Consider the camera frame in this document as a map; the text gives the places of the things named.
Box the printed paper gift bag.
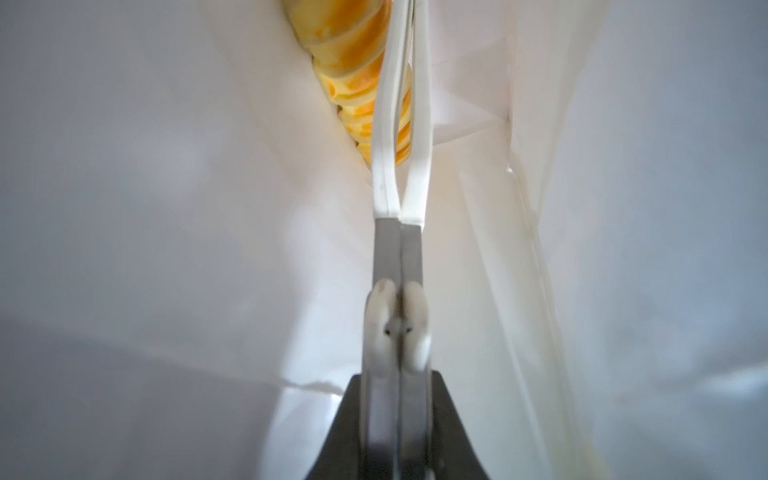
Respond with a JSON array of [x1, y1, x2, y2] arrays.
[[1, 1, 767, 479]]

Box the cream and steel tongs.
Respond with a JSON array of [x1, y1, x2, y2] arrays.
[[359, 1, 433, 479]]

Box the long ridged fake bread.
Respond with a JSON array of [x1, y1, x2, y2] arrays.
[[282, 0, 393, 163]]

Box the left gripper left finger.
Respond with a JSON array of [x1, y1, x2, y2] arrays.
[[306, 375, 362, 480]]

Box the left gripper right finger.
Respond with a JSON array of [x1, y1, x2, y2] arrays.
[[431, 370, 489, 480]]

